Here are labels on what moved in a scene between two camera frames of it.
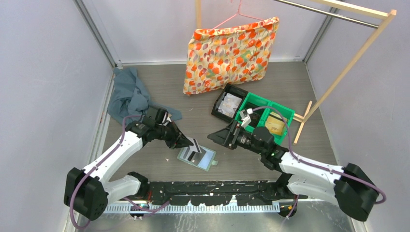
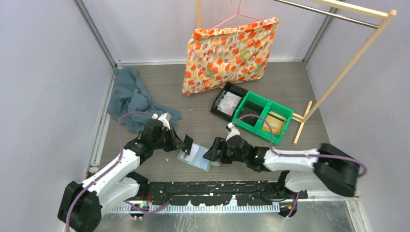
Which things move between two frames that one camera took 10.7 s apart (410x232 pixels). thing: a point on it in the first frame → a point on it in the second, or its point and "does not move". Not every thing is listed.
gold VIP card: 275,123 does not move
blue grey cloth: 130,97 does not move
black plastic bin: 229,102 does not move
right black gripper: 228,136 → 221,143
